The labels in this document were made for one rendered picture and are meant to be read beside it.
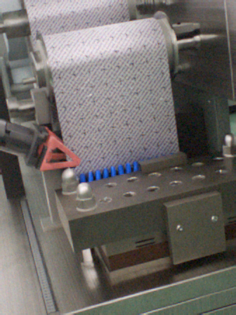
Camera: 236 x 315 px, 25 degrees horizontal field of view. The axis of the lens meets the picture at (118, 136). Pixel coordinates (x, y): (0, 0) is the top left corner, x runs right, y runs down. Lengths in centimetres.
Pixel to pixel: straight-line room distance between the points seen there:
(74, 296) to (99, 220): 14
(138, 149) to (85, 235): 26
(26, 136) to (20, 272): 26
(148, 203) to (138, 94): 25
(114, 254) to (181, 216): 13
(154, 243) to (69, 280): 17
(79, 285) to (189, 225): 22
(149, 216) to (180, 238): 7
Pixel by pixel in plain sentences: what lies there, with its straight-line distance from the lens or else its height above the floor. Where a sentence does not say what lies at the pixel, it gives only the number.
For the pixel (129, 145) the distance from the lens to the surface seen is 110.
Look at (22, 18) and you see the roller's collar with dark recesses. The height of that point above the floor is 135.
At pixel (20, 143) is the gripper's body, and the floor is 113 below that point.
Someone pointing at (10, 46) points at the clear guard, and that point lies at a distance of 207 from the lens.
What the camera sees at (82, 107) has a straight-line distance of 106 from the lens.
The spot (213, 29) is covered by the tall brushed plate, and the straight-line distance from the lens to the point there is 110.
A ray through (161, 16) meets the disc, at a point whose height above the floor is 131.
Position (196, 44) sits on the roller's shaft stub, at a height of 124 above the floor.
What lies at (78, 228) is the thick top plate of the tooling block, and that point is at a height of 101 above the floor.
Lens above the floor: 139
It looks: 15 degrees down
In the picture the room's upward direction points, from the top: 9 degrees counter-clockwise
